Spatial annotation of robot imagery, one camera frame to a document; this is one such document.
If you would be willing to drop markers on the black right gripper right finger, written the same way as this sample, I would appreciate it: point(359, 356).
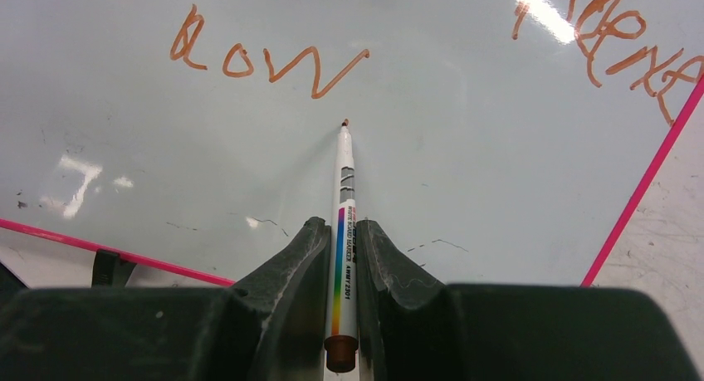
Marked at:
point(414, 327)

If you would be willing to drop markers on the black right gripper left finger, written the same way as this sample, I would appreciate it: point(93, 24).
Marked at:
point(270, 325)

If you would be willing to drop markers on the black whiteboard stand foot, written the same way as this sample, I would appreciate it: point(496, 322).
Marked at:
point(111, 269)

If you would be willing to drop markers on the whiteboard with pink frame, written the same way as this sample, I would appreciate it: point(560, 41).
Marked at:
point(495, 140)

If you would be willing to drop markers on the white whiteboard marker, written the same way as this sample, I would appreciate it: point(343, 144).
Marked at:
point(341, 325)

